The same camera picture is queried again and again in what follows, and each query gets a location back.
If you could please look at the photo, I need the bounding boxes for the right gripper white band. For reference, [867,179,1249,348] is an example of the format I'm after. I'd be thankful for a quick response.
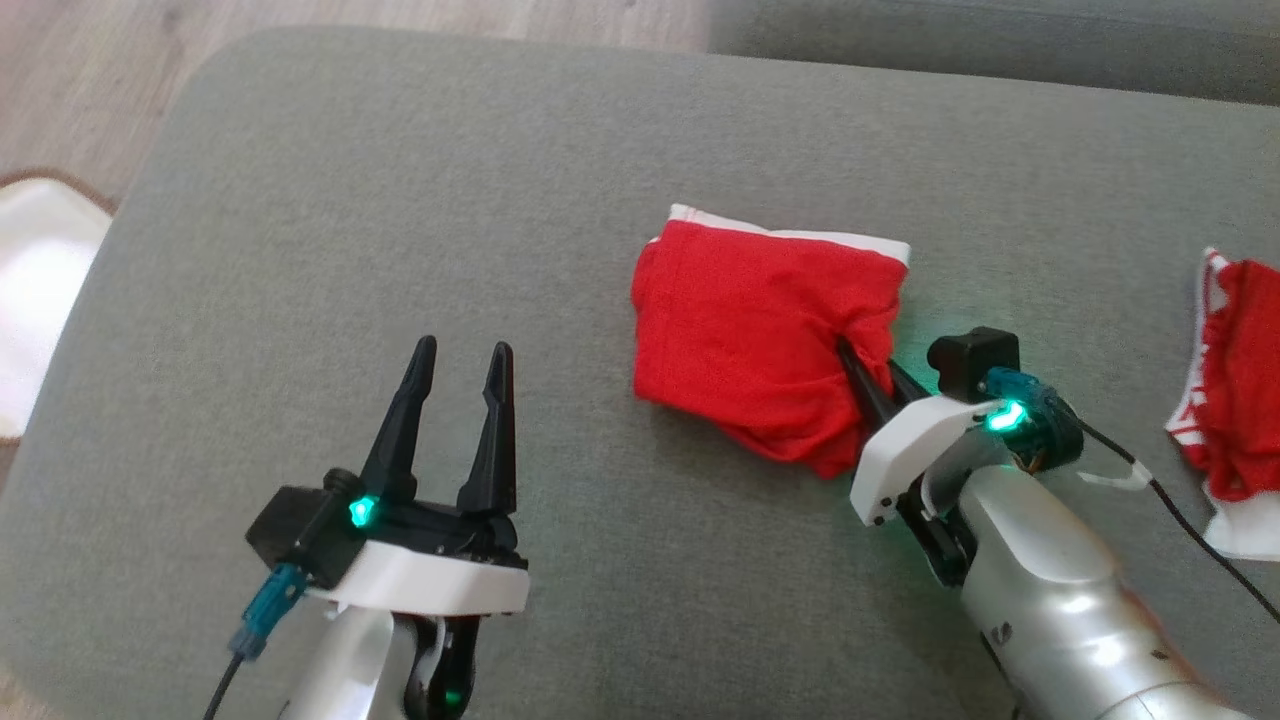
[835,338,1013,527]

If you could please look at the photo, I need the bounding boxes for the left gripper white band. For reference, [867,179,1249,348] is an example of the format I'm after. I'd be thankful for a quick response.
[305,335,531,617]

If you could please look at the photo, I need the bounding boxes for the red Bulls 23 shorts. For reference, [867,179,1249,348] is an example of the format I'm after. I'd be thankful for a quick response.
[630,203,913,481]

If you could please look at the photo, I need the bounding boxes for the red Bulls 23 jersey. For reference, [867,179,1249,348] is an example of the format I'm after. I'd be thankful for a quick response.
[1165,247,1280,561]

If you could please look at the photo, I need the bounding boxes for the white tag strip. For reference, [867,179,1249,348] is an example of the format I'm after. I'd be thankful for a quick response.
[1078,460,1154,492]

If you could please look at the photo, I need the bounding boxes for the grey fabric sofa seat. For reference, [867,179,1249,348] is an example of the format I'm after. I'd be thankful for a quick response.
[0,25,1280,720]

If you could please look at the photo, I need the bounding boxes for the grey sofa cushion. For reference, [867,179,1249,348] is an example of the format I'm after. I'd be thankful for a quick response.
[708,0,1280,109]

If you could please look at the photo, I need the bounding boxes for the white laundry basket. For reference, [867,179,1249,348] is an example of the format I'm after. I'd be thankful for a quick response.
[0,170,119,446]

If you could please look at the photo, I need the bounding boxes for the black right cable teal plug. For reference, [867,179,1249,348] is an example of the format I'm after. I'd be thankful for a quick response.
[983,367,1280,623]

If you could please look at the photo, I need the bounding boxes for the black cable teal plug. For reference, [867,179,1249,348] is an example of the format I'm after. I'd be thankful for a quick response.
[203,563,309,720]
[983,367,1280,623]

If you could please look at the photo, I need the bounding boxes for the black left cable teal plug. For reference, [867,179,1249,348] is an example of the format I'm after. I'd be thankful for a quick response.
[203,563,309,720]

